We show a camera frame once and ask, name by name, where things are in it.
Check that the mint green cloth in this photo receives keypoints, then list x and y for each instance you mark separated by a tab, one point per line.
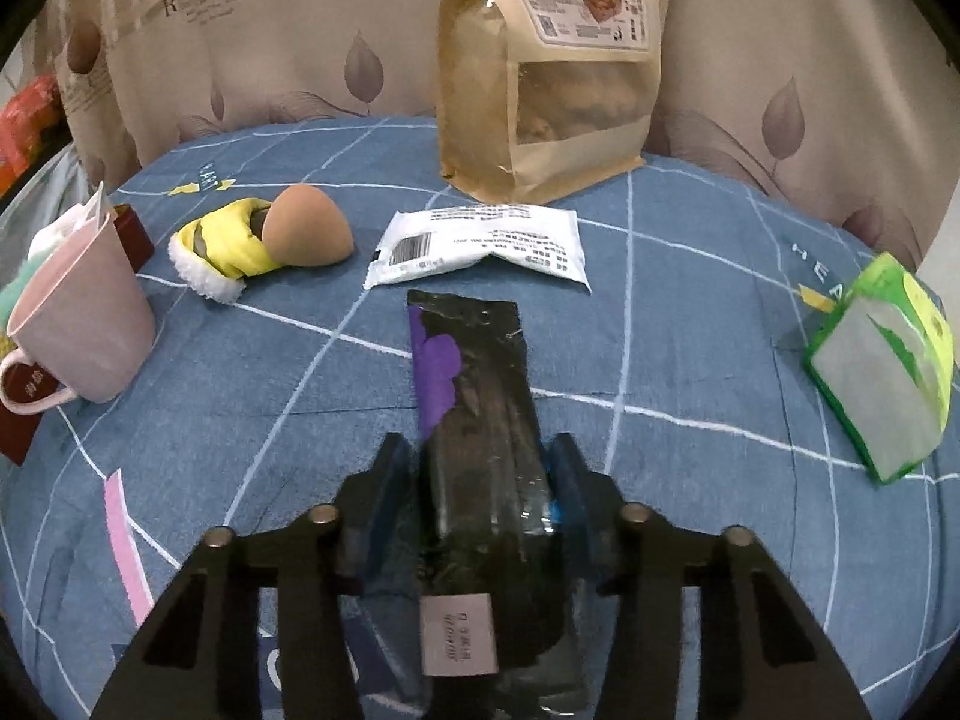
19	289

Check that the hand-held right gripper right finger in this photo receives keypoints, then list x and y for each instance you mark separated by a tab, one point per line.
570	487

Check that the green white packet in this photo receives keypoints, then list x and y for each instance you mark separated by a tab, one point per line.
877	382

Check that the kraft paper food bag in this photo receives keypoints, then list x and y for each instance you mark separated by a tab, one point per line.
480	90

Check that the beige leaf print curtain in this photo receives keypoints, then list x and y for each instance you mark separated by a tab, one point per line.
300	30

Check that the white paper card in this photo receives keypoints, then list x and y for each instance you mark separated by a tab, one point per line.
71	221

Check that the yellow plush sock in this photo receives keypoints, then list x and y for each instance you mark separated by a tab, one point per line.
225	240

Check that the white barcode packet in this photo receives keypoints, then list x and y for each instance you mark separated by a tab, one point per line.
487	240

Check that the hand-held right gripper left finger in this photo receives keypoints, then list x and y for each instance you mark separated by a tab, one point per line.
386	495

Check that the brown egg-shaped sponge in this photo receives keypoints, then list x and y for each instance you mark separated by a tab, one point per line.
307	229

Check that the pink mug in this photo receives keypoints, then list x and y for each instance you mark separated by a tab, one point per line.
82	315

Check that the red plastic bag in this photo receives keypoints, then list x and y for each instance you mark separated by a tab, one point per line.
30	120

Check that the black purple plastic packet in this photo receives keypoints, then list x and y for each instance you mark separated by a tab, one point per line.
480	405

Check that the blue grid bedsheet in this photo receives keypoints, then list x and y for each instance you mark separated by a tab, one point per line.
675	360

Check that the gold metal tray red outside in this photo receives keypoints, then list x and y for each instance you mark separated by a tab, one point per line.
135	240

